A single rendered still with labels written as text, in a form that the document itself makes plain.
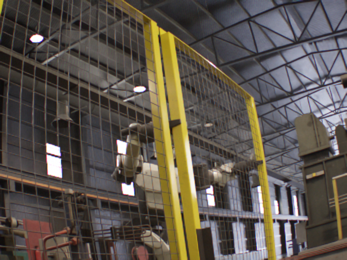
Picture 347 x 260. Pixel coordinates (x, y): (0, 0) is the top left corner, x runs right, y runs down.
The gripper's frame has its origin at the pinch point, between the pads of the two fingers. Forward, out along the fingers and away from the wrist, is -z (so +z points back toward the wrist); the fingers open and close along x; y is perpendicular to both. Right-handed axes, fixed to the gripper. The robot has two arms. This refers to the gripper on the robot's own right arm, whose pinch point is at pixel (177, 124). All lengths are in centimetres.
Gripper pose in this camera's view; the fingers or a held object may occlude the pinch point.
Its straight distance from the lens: 199.7
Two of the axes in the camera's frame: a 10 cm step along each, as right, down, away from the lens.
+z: -8.7, 2.6, 4.3
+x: -4.8, -2.1, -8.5
